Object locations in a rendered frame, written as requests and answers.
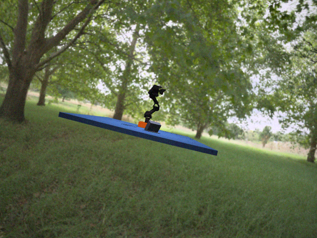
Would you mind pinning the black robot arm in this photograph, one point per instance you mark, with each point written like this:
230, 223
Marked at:
153, 96

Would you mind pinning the black sloped panel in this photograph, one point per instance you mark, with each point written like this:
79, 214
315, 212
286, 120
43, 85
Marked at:
153, 126

